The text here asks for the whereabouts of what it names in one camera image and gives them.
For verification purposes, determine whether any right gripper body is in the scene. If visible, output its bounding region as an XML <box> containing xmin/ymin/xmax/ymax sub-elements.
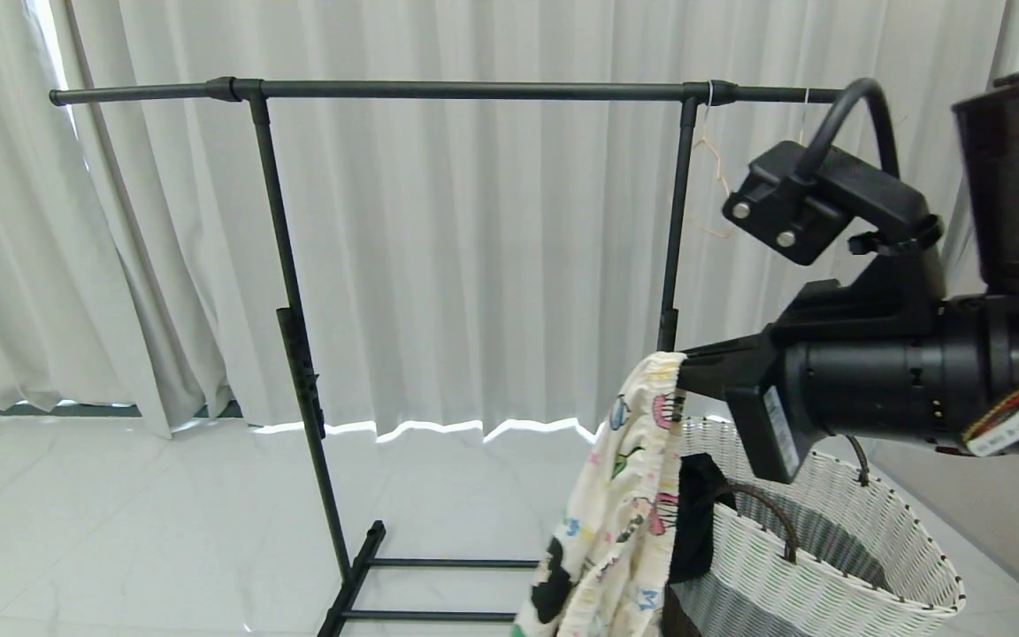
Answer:
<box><xmin>726</xmin><ymin>329</ymin><xmax>988</xmax><ymax>485</ymax></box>

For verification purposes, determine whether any cream printed garment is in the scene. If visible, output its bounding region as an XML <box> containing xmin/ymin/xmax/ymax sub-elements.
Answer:
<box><xmin>512</xmin><ymin>351</ymin><xmax>689</xmax><ymax>637</ymax></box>

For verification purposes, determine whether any white laundry basket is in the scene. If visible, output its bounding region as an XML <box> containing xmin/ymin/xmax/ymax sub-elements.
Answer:
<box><xmin>662</xmin><ymin>416</ymin><xmax>968</xmax><ymax>637</ymax></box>

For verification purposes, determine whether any black clothes rack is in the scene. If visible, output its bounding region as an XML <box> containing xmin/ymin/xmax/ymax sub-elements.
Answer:
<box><xmin>50</xmin><ymin>76</ymin><xmax>845</xmax><ymax>637</ymax></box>

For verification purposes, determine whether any black garment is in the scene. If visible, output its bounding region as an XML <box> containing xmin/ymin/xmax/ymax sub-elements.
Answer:
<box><xmin>667</xmin><ymin>453</ymin><xmax>738</xmax><ymax>585</ymax></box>

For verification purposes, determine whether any white curtain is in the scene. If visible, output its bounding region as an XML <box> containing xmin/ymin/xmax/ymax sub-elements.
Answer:
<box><xmin>0</xmin><ymin>0</ymin><xmax>1010</xmax><ymax>443</ymax></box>

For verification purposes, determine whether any black cable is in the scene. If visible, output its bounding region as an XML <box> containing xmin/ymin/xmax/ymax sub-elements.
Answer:
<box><xmin>797</xmin><ymin>78</ymin><xmax>901</xmax><ymax>178</ymax></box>

